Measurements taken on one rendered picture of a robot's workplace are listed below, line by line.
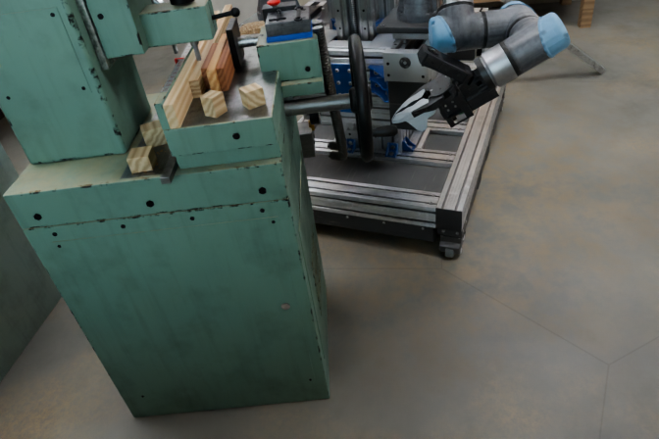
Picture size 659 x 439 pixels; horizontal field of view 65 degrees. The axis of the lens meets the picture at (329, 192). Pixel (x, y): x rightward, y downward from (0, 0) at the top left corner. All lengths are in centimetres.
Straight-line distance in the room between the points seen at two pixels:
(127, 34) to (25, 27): 18
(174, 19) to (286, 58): 25
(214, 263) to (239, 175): 25
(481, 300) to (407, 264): 30
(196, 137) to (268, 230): 26
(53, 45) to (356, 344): 116
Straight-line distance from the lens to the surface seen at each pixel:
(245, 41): 124
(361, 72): 108
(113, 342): 148
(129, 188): 113
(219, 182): 108
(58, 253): 130
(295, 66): 119
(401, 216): 187
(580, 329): 180
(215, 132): 102
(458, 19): 114
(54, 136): 126
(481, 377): 163
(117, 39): 115
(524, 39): 107
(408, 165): 207
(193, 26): 114
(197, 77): 113
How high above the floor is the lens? 133
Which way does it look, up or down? 35 degrees down
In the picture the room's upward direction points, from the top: 8 degrees counter-clockwise
